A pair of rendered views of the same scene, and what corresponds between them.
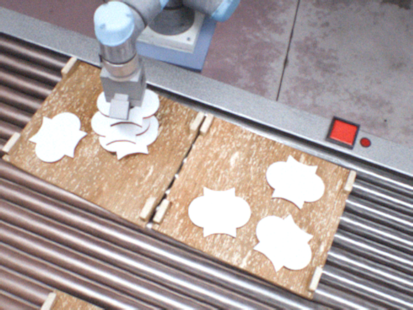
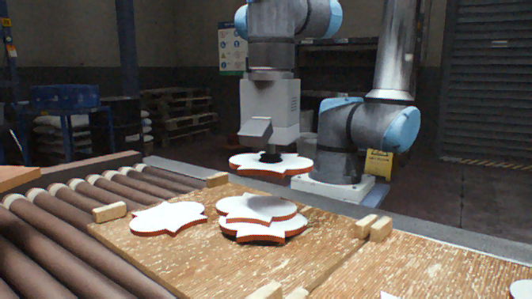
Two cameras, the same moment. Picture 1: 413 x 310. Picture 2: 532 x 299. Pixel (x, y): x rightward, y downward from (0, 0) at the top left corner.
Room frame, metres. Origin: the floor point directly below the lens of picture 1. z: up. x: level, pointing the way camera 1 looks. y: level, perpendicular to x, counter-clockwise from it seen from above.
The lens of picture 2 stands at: (0.11, 0.01, 1.21)
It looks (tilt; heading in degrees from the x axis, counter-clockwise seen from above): 14 degrees down; 20
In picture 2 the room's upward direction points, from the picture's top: straight up
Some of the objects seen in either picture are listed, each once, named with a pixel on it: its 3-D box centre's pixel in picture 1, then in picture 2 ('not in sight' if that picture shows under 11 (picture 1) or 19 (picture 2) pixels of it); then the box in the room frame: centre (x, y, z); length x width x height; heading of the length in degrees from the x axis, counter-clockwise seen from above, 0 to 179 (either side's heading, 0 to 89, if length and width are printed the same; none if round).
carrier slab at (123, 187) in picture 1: (107, 137); (232, 230); (0.64, 0.26, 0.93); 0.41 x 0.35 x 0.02; 68
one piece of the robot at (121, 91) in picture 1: (120, 87); (264, 107); (0.65, 0.20, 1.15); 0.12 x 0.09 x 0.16; 176
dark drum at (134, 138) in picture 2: not in sight; (117, 135); (3.32, 3.03, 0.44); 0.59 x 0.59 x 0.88
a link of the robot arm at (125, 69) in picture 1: (118, 57); (269, 58); (0.67, 0.20, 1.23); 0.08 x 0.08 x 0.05
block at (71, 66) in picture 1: (70, 67); (217, 179); (0.84, 0.39, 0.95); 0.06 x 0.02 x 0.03; 158
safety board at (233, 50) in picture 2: not in sight; (232, 48); (5.77, 2.65, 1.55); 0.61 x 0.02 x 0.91; 80
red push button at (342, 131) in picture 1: (342, 133); not in sight; (0.72, -0.36, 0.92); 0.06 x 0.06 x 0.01; 73
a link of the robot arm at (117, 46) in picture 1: (116, 32); (272, 8); (0.68, 0.20, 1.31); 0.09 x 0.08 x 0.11; 153
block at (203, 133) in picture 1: (206, 125); (381, 228); (0.69, 0.01, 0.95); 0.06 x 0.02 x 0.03; 160
